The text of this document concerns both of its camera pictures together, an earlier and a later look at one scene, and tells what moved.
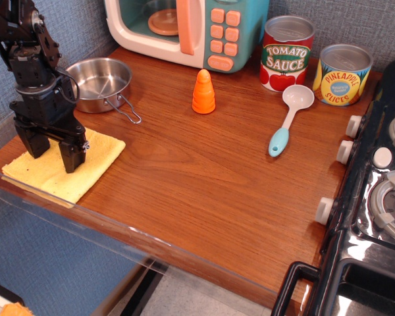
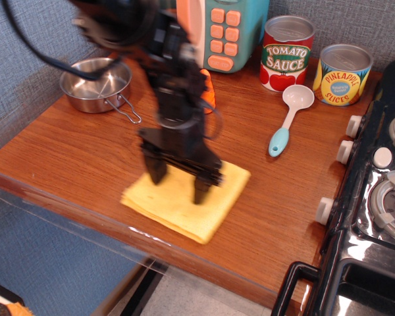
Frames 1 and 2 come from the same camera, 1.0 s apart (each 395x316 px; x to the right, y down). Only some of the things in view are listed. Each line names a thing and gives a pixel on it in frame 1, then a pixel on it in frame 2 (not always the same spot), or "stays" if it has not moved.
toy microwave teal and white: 218,35 stays
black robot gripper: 49,109 to 179,139
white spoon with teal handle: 295,97 stays
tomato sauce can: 287,44 stays
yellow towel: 47,175 to 172,203
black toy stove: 364,270 stays
